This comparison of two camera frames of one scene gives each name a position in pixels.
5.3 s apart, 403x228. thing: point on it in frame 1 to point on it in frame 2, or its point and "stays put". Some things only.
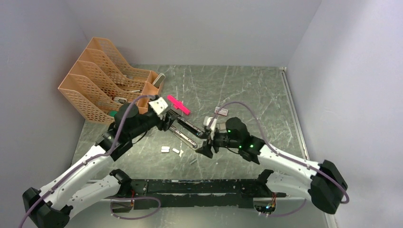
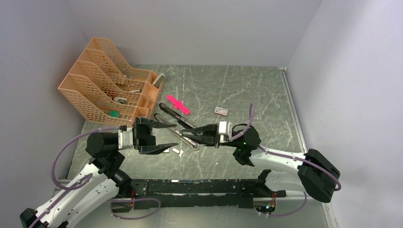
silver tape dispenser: [120, 99] stays put
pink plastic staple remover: [178, 104] stays put
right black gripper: [206, 149] to [210, 135]
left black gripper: [165, 124] to [143, 137]
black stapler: [190, 128] stays put
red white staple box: [221, 111] stays put
